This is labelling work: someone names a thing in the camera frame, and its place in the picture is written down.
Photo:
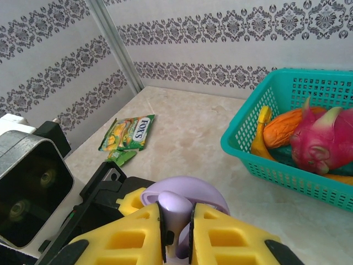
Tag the aluminium frame post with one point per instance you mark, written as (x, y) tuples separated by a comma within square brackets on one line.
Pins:
[(118, 49)]

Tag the teal plastic mesh basket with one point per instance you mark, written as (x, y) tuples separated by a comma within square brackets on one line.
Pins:
[(275, 179)]

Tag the slim yellow banana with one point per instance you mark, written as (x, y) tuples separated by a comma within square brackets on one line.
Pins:
[(342, 179)]

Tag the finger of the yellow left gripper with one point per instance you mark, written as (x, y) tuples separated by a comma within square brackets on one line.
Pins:
[(129, 201)]

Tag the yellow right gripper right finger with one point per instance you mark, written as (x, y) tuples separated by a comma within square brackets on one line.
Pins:
[(204, 220)]

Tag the pink dragon fruit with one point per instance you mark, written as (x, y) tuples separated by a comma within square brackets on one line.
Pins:
[(322, 138)]

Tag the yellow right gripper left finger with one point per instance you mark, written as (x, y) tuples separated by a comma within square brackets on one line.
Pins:
[(149, 220)]

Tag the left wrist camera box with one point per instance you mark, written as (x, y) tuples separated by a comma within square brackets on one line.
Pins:
[(27, 179)]

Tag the green Fox's candy bag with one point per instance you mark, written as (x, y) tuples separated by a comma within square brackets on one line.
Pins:
[(129, 132)]

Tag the orange carrot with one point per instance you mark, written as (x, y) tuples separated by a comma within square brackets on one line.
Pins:
[(281, 129)]

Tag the small yellow banana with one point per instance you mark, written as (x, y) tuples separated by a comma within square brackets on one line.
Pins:
[(257, 146)]

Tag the small green candy packet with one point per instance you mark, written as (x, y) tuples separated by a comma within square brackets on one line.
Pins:
[(121, 157)]

